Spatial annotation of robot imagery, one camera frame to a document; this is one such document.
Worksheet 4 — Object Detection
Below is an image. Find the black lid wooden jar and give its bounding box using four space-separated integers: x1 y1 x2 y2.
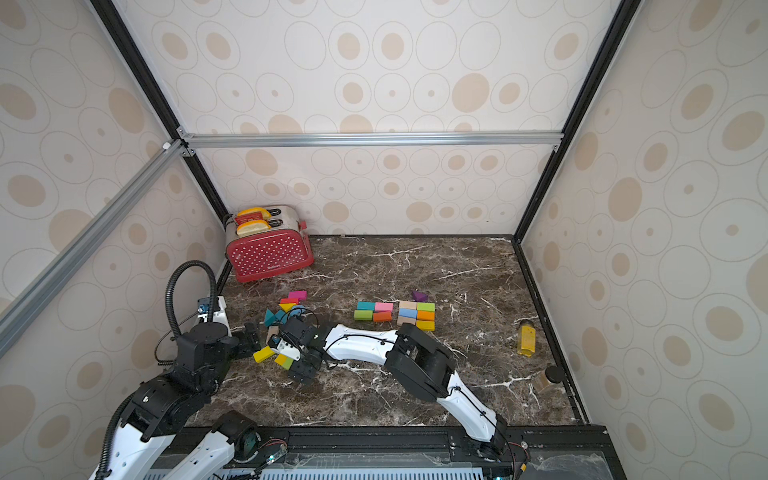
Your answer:
532 365 566 393

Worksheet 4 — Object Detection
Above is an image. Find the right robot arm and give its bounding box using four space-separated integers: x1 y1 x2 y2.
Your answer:
267 317 509 461

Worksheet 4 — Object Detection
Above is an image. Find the red polka dot toy toaster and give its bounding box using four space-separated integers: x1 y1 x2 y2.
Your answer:
225 205 314 283

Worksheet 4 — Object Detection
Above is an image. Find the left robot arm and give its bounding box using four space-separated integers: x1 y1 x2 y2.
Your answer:
91 321 262 479

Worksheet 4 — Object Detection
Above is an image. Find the black corrugated cable hose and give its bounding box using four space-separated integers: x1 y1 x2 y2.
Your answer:
165 260 218 337

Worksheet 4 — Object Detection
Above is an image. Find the light blue triangular block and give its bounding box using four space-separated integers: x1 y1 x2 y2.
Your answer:
289 305 306 316

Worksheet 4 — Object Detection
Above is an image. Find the black corner frame post right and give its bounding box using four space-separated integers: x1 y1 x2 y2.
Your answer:
513 0 642 245

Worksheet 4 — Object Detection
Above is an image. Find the silver aluminium rail left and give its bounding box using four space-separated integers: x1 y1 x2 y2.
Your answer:
1 139 184 354

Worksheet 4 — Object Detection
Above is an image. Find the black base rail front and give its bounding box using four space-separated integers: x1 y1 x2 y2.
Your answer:
209 425 626 479

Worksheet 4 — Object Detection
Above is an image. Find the black corner frame post left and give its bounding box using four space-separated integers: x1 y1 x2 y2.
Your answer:
89 0 232 289

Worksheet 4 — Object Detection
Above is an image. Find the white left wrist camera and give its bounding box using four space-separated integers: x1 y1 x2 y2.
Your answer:
197 296 231 332

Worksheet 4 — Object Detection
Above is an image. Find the silver aluminium rail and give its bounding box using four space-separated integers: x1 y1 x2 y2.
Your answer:
184 130 563 149
1 139 184 354

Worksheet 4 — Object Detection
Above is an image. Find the toy bread slice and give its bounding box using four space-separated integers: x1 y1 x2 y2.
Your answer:
236 220 271 237
234 207 282 225

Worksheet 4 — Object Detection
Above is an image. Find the toy bread slice front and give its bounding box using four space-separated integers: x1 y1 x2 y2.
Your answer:
236 220 271 237

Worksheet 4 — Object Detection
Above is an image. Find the teal triangular block left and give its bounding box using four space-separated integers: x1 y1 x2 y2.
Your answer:
264 309 276 327

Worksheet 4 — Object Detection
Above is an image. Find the toy bread slice rear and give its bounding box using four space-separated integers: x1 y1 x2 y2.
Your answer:
234 207 282 225

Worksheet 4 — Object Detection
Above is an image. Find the black corner frame post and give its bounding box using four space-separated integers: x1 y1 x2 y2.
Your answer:
513 0 642 245
89 0 232 289

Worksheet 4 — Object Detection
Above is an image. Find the yellow toy bottle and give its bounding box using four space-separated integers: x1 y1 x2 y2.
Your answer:
517 320 536 358

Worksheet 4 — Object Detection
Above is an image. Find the light blue rectangular block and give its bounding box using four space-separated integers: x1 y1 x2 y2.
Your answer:
398 308 418 319

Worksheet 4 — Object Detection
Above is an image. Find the silver aluminium rail back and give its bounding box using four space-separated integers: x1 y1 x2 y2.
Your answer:
184 130 563 149

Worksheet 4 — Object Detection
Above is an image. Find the magenta rectangular block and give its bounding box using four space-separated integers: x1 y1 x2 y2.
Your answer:
288 291 307 301

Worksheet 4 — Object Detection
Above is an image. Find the orange-red rectangular block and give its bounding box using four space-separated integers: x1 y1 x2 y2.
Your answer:
373 311 392 323

